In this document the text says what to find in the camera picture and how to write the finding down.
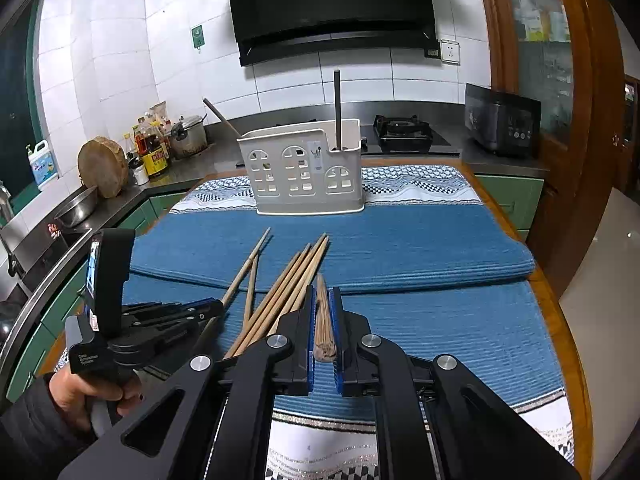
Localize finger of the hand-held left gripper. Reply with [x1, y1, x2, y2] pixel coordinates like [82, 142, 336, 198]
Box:
[121, 298, 225, 322]
[114, 310, 223, 363]

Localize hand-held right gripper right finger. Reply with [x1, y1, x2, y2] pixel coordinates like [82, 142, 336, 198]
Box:
[327, 287, 583, 480]

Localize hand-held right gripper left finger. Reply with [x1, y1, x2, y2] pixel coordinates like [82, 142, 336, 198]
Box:
[57, 297, 318, 480]

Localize dark wooden chopstick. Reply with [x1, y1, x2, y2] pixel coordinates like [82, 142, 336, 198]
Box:
[312, 274, 340, 362]

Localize white plastic utensil holder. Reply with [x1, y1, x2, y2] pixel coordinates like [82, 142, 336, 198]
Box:
[236, 118, 363, 216]

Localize person's left forearm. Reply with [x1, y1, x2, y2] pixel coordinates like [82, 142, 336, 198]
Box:
[0, 370, 98, 480]

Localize person's left hand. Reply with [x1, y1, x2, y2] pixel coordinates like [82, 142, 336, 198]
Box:
[47, 360, 145, 433]

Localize green base cabinet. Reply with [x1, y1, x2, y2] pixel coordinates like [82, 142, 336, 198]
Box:
[472, 174, 546, 242]
[7, 194, 202, 391]

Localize steel sink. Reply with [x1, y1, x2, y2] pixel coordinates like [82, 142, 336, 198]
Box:
[0, 220, 96, 311]

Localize steel bowl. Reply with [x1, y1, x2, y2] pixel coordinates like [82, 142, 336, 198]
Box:
[54, 187, 98, 227]

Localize round wooden cutting board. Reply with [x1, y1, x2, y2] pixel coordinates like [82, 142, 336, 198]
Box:
[77, 138, 130, 199]

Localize blue cloth with patterned ends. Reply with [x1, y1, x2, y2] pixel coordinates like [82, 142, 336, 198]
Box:
[52, 165, 576, 480]

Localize yellow label sauce bottle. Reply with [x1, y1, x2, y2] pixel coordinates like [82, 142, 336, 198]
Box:
[142, 144, 169, 179]

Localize white detergent bottle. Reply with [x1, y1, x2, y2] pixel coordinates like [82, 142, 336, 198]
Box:
[27, 140, 60, 191]

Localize cluster of condiment bottles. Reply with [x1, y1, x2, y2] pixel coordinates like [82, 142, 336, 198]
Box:
[124, 102, 173, 161]

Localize steel pressure cooker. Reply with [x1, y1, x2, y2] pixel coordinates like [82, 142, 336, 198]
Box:
[170, 115, 208, 158]

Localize wooden spoon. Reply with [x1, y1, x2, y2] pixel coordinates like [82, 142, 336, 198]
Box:
[202, 98, 243, 139]

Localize wooden table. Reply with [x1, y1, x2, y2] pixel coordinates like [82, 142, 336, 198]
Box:
[50, 157, 596, 480]

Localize black gas stove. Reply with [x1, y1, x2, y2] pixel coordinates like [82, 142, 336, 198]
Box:
[360, 114, 460, 156]

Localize chopsticks in basket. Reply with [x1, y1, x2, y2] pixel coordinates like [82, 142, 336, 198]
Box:
[333, 70, 343, 152]

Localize black countertop appliance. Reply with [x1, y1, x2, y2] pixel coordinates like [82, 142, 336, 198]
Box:
[464, 83, 542, 158]

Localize black range hood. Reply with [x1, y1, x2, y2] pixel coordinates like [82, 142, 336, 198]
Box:
[197, 0, 438, 67]

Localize wooden glass-door cabinet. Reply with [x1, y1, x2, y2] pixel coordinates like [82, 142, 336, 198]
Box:
[472, 0, 640, 303]

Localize yellow green box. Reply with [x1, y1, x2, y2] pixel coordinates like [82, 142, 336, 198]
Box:
[521, 12, 547, 43]

